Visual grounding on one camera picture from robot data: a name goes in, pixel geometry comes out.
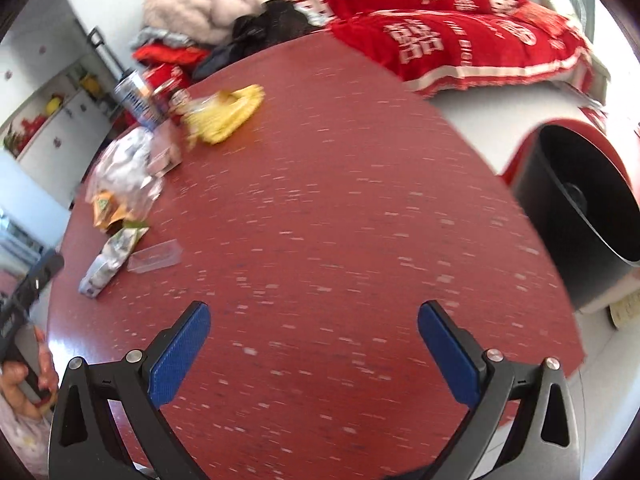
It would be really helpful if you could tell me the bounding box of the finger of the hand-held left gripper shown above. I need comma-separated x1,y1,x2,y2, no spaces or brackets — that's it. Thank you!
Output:
10,249,66,311

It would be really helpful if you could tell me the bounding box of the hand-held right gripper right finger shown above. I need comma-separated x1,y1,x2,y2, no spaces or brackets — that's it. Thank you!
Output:
417,300,587,480

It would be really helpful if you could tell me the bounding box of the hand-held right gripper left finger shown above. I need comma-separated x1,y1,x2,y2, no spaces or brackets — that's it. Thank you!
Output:
47,301,212,480

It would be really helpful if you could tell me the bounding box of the blue green milk sachet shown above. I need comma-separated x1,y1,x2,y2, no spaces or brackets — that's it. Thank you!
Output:
78,224,151,300

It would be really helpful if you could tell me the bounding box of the orange snack packet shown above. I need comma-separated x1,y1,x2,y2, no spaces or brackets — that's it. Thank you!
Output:
91,187,135,233

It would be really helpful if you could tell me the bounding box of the clear plastic box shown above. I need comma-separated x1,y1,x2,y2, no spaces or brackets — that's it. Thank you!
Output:
127,240,182,274

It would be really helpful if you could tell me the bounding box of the clear plastic bag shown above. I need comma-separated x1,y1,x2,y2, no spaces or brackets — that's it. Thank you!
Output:
87,127,183,211

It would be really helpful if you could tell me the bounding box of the black trash bin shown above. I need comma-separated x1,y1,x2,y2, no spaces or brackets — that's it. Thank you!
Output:
511,124,640,311

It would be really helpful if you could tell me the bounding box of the yellow wrapper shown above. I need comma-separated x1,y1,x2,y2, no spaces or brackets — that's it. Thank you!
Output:
180,84,266,147

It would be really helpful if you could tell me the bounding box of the person's left hand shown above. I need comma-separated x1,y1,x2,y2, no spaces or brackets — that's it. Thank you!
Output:
0,325,60,418

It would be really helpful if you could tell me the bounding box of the white low cabinet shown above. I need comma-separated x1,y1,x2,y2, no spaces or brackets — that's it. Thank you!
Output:
17,72,121,211

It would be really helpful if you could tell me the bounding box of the red ornament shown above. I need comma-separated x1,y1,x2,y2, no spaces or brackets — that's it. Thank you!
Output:
2,114,47,156

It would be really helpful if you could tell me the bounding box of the beige paper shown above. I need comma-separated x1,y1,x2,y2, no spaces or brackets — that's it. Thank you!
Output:
607,294,640,332

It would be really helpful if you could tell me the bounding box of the tall blue drink can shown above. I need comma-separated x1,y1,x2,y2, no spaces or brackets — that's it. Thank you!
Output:
114,70,161,130

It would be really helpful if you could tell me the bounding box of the red round stool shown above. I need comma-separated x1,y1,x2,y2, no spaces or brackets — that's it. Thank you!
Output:
500,116,608,187

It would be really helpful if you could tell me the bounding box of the short red drink can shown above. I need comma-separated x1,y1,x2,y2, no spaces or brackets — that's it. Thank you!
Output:
151,79,191,123

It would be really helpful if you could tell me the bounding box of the red folded blanket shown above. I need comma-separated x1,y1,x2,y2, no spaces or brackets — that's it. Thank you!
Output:
132,44,211,68

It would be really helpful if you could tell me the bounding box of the grey cloth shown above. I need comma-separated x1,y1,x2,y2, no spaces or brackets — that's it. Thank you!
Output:
131,27,193,52

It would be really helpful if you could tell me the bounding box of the red printed sofa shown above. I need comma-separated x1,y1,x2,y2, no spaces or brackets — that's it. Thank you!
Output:
145,0,596,100

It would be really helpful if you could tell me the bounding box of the beige fluffy coat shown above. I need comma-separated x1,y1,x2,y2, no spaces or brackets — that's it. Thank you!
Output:
142,0,263,46

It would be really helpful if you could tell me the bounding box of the black garment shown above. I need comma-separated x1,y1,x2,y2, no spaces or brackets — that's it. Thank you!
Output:
192,0,326,81

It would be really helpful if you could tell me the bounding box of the red square cushion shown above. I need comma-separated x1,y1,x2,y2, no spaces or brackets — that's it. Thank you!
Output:
510,2,593,53

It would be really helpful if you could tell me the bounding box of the white wall cabinet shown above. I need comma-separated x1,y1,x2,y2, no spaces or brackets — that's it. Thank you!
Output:
0,0,83,126

